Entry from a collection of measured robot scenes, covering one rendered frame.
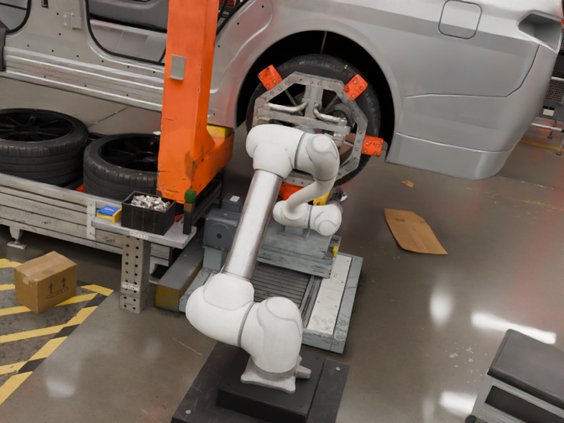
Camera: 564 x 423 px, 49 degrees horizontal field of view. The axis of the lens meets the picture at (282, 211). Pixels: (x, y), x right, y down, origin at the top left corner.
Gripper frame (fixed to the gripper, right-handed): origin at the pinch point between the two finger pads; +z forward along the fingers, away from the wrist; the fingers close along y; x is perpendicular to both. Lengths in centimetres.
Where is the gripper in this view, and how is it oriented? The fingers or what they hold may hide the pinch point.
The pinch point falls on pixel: (338, 192)
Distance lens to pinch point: 291.8
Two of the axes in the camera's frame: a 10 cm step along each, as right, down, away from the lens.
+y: 7.9, -4.7, -4.0
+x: -5.8, -7.9, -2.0
